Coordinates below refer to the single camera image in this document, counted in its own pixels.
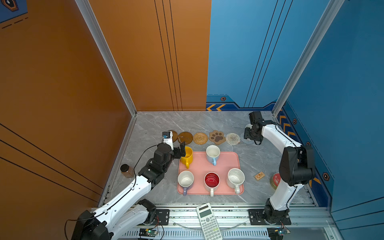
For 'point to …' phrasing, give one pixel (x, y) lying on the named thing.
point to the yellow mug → (188, 158)
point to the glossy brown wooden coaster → (186, 137)
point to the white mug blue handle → (212, 153)
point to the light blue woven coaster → (247, 141)
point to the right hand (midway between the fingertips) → (248, 136)
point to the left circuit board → (147, 232)
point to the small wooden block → (259, 176)
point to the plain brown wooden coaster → (174, 135)
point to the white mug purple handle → (185, 179)
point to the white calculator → (208, 221)
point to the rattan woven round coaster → (200, 138)
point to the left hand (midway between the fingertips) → (177, 140)
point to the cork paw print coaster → (217, 137)
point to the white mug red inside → (211, 181)
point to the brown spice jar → (127, 171)
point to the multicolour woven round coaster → (232, 139)
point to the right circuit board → (276, 233)
